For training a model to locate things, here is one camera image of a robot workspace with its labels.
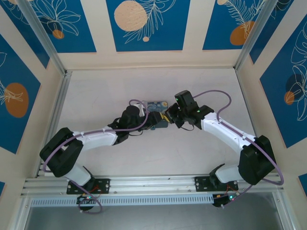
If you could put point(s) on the key with yellow plastic grip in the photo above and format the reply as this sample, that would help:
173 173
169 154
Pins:
164 117

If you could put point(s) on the square padlock with starry-night print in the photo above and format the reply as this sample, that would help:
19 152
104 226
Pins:
157 106

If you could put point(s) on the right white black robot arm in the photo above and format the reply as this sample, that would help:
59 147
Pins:
223 129

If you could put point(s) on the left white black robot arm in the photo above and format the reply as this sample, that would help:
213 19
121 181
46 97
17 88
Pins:
100 139

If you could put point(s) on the aluminium front frame rail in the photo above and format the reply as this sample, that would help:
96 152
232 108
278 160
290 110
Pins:
153 184

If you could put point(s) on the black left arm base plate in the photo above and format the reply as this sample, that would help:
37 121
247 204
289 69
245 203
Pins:
105 185

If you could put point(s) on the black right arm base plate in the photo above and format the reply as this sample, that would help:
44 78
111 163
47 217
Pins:
202 183

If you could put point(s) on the aluminium side frame rail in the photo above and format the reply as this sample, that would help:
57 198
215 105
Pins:
57 107

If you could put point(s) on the aluminium frame post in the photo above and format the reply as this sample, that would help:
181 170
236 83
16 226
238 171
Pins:
48 43
254 38

